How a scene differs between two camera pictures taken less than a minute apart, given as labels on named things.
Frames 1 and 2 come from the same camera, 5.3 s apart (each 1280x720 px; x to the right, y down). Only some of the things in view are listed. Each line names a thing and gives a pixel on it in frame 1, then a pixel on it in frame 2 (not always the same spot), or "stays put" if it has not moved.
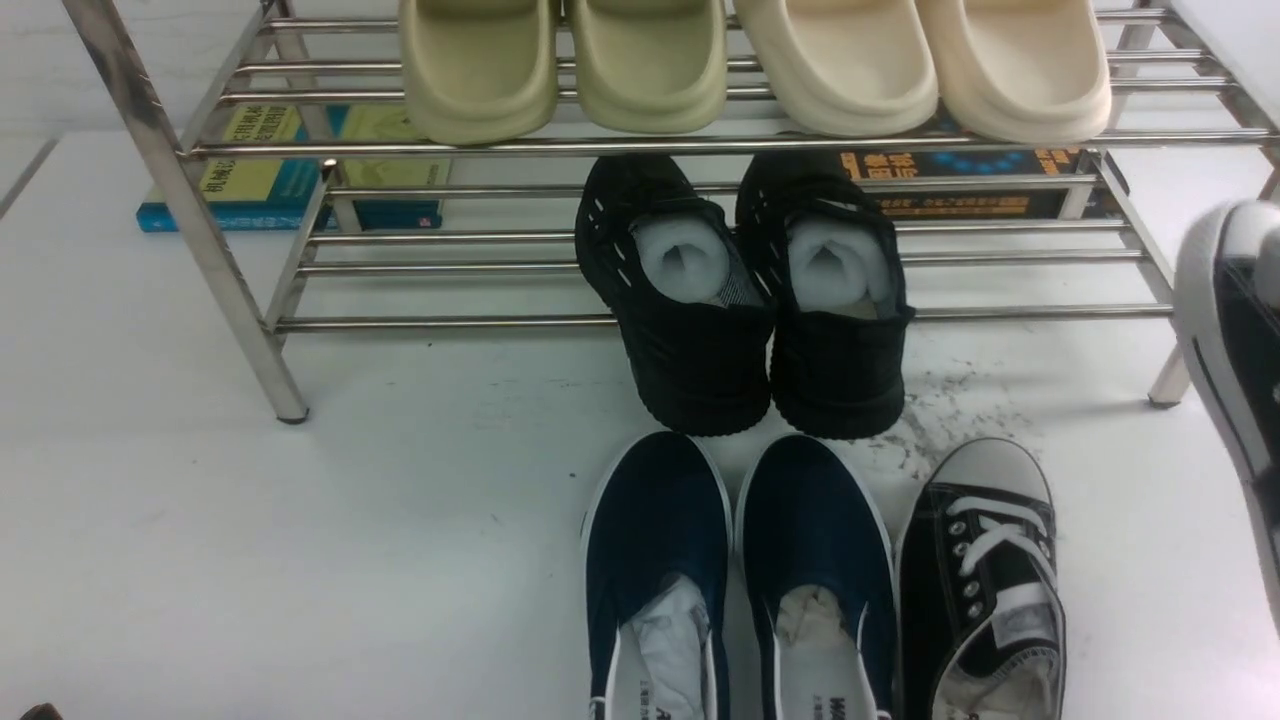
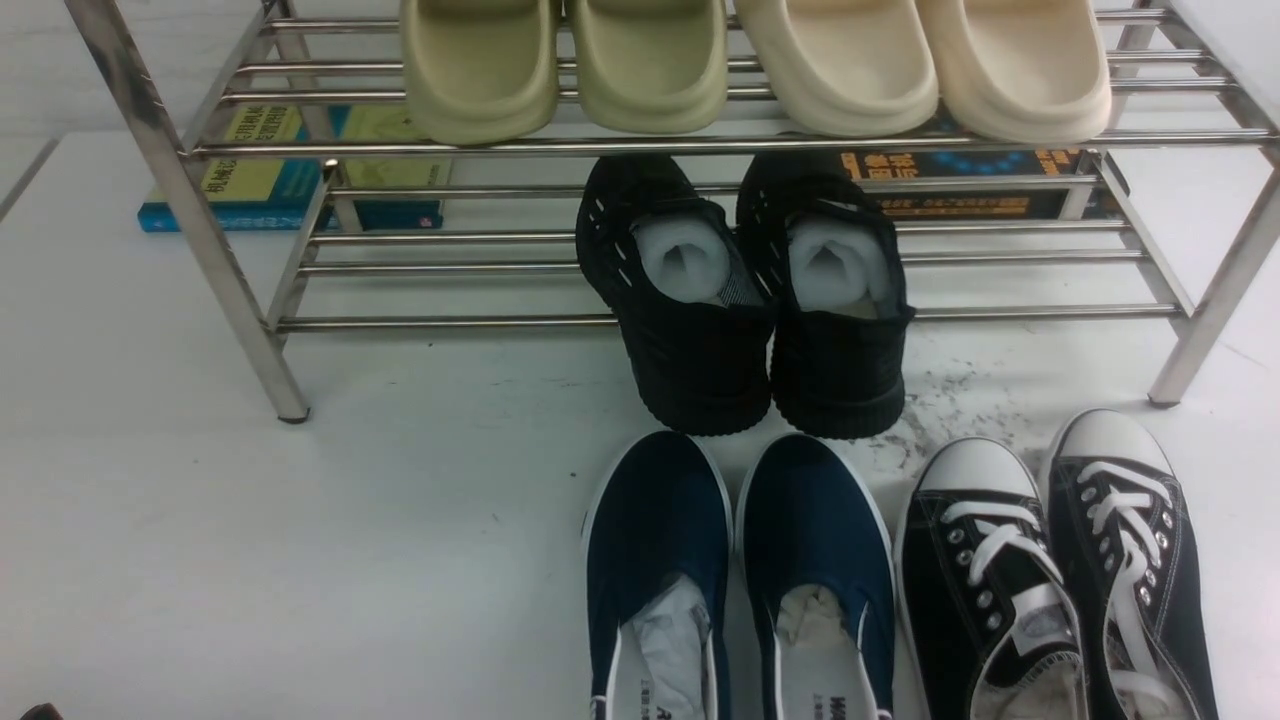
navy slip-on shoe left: x=656 y=569 stays put
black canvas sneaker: x=1227 y=309 to x=1131 y=564
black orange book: x=967 y=182 stays put
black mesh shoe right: x=830 y=260 stays put
